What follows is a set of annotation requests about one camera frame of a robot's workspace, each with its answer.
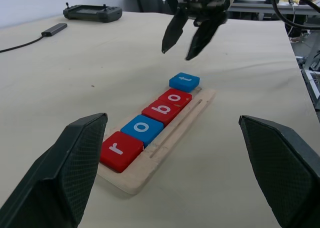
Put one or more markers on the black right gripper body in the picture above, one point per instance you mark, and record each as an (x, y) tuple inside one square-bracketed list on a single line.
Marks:
[(205, 3)]

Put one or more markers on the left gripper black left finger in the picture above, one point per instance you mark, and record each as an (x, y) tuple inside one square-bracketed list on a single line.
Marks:
[(50, 183)]

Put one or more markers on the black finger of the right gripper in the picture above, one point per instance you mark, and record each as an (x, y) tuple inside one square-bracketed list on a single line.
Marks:
[(203, 36), (173, 30)]

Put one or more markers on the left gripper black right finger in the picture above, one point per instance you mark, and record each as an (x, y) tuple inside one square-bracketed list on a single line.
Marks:
[(287, 178)]

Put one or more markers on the blue letter tile t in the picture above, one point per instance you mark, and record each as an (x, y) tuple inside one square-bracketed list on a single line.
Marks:
[(185, 81)]

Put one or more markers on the red letter tile o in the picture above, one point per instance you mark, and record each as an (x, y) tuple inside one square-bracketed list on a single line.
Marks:
[(175, 98)]

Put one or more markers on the red letter tile b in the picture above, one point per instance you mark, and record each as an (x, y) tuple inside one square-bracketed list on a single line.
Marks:
[(161, 110)]

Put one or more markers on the red letter tile r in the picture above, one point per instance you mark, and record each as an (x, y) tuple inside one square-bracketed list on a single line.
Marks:
[(120, 150)]

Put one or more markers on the wooden letter tray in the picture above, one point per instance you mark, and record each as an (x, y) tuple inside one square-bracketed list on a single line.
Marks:
[(180, 128)]

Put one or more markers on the blue letter tile o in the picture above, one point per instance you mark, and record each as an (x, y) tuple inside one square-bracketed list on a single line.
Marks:
[(142, 129)]

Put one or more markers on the black office chair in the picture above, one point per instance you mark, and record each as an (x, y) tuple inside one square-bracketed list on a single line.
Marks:
[(150, 0)]

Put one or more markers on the grey background workbench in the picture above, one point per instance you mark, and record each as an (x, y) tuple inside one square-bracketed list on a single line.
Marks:
[(262, 8)]

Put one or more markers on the black handheld remote controller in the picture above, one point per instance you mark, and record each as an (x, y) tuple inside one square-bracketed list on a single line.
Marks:
[(92, 13)]

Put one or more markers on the black equipment beside table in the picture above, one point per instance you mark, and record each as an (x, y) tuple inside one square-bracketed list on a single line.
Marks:
[(311, 73)]

